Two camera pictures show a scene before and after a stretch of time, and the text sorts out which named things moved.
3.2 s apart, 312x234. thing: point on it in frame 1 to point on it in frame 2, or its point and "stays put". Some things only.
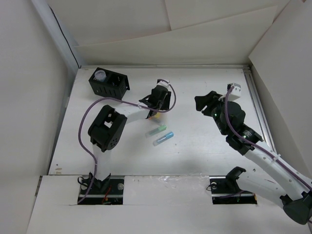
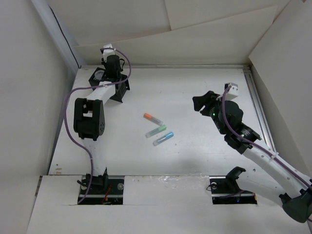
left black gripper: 165,106 to 105,66
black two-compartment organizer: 115,85 stays put
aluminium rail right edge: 265,130 stays put
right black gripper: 210,99 stays put
